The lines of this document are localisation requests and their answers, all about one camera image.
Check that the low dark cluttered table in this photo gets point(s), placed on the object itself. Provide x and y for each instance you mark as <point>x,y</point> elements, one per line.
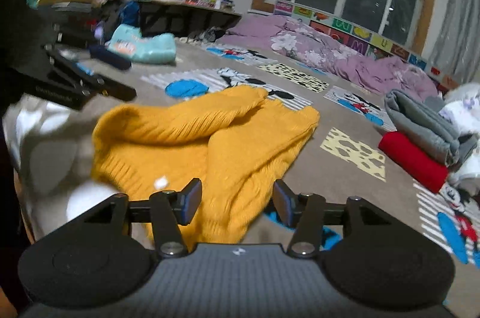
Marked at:
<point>184,17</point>

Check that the colourful alphabet foam border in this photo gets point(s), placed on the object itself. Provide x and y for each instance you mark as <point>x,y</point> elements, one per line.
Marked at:
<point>363,41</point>

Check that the white floral folded bedding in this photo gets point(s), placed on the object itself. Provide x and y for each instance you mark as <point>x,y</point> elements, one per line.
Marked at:
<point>461,110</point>

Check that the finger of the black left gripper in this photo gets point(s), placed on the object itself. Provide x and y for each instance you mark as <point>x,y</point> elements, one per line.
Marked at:
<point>87,81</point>

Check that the purple floral quilt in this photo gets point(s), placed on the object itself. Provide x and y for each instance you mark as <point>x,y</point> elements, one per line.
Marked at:
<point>294,39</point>

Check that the yellow knitted sweater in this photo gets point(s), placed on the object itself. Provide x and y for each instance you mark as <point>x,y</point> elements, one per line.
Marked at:
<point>237,142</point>

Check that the grey folded garment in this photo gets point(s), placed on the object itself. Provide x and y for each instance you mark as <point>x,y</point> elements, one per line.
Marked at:
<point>423,126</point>

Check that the grey Mickey Mouse blanket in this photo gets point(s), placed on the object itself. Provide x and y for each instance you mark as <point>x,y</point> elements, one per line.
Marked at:
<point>53,147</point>

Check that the red folded garment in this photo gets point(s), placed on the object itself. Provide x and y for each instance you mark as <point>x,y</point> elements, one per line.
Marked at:
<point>421,167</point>

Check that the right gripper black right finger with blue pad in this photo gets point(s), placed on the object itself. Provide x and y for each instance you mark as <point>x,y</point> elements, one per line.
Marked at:
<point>305,214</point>

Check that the light blue cartoon bag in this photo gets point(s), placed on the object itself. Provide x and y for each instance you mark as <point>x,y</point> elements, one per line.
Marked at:
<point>128,42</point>

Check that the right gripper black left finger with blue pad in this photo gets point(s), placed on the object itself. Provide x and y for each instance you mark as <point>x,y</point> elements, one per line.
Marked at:
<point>169,210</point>

